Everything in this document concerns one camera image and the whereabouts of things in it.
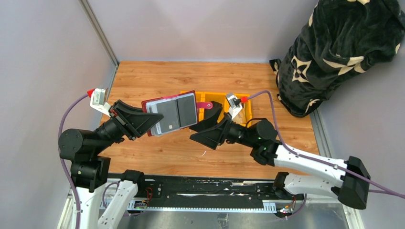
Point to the grey credit card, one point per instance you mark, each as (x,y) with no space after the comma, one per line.
(170,122)

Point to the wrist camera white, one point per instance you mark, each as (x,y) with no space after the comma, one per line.
(235,105)
(98,101)

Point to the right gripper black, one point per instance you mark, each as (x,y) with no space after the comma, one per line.
(212,136)

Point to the black patterned blanket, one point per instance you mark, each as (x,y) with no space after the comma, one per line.
(342,39)

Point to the middle yellow bin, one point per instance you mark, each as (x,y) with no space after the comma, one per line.
(214,96)

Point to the gold cards stack in bin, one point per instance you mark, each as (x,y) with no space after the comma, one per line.
(240,118)

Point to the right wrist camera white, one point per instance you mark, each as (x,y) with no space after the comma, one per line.
(235,105)

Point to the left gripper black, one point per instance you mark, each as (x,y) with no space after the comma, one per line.
(136,121)

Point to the red card holder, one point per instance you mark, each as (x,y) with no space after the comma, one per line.
(179,111)

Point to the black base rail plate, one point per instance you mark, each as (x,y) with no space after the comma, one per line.
(213,192)

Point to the right yellow bin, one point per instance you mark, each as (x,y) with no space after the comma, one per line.
(246,106)

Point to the aluminium frame post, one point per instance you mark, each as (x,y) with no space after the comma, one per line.
(99,31)

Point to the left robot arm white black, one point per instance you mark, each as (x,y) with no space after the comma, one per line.
(89,170)

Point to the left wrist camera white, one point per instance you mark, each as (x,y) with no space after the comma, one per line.
(98,101)

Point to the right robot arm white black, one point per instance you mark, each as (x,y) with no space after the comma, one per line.
(344,180)

